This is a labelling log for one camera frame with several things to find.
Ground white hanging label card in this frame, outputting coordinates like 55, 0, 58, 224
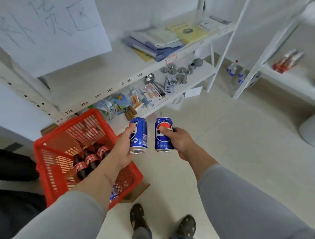
184, 86, 203, 98

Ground person's left shoe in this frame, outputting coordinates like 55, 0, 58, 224
129, 203, 149, 231

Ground brown wooden pieces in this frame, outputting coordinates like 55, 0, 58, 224
124, 105, 138, 121

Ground black bag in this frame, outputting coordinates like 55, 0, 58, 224
0, 149, 48, 239

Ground metal ladle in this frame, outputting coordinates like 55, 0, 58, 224
144, 73, 166, 96

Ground person's left forearm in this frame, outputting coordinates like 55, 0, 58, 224
12, 159, 134, 239

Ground clear plastic wrapped roll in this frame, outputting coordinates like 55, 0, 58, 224
95, 99, 117, 121

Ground small grey packets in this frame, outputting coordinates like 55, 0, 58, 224
164, 76, 178, 93

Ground orange tool blister pack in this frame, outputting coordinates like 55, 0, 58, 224
130, 91, 150, 109

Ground colourful printed packet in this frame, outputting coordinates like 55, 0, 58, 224
113, 93, 131, 115

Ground white flat packet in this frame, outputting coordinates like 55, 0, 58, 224
196, 15, 232, 32

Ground yellow booklet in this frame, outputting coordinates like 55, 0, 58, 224
166, 22, 209, 43

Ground stack of blue folders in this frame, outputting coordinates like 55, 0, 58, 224
121, 26, 190, 62

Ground person's left hand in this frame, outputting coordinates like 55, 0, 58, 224
109, 123, 137, 171

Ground person's shoe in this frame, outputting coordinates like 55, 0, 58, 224
129, 203, 149, 231
175, 214, 197, 238

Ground cola bottle red label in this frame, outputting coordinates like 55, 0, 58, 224
73, 153, 89, 181
83, 146, 101, 171
92, 141, 111, 159

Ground person's right hand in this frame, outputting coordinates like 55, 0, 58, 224
159, 126, 198, 162

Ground blue soda can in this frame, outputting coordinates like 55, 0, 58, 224
129, 117, 148, 155
154, 117, 175, 153
110, 185, 121, 202

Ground white plastic bag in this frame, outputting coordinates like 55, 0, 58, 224
167, 93, 185, 110

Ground white metal shelf unit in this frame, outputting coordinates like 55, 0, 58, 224
0, 0, 249, 138
232, 0, 315, 106

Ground person's right shoe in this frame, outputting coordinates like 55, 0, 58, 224
175, 214, 197, 238

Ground person's right forearm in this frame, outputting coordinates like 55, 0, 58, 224
181, 148, 315, 239

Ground person's grey trouser leg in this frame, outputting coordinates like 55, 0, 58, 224
131, 226, 153, 239

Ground white handwritten paper sign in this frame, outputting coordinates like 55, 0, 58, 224
0, 0, 113, 78

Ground brown cardboard sheet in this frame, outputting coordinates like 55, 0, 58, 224
40, 123, 150, 204

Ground group of round metal pieces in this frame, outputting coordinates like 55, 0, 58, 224
159, 58, 204, 85

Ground white box orange print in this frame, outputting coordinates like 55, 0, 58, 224
139, 83, 168, 105

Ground red plastic shopping basket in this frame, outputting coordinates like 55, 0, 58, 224
33, 108, 144, 210

